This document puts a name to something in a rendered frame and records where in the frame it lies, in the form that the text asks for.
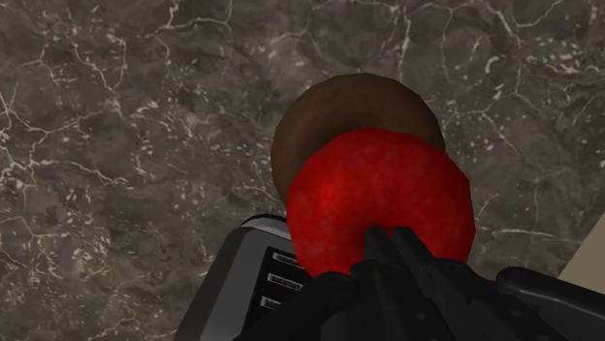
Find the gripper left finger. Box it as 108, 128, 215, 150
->
234, 227, 403, 341

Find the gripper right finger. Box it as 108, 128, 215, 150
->
393, 226, 605, 341

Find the black and grey appliance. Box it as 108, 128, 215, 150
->
174, 213, 314, 341

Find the red apple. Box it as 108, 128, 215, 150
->
286, 127, 477, 279

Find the brown round bowl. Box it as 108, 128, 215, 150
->
270, 73, 446, 207

